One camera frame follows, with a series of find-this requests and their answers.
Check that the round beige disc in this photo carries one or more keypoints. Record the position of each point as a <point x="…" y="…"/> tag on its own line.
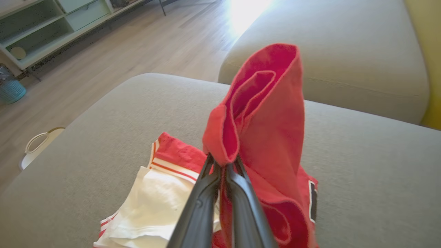
<point x="18" y="52"/>

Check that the orange-red white sports jersey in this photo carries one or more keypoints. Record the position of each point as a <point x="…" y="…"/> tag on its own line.
<point x="268" y="131"/>

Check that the cream perforated laundry basket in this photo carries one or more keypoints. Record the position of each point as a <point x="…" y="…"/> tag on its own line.
<point x="51" y="135"/>

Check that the blue woven waste bin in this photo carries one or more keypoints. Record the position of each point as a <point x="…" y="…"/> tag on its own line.
<point x="12" y="91"/>

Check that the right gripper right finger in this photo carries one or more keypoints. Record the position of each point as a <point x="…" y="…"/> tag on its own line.
<point x="248" y="217"/>

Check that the yellow and grey sofa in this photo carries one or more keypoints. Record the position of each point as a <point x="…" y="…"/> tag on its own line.
<point x="361" y="172"/>

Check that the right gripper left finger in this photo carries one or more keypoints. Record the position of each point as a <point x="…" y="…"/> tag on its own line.
<point x="198" y="217"/>

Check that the white low shelf cabinet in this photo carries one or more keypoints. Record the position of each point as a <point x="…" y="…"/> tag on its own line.
<point x="88" y="14"/>

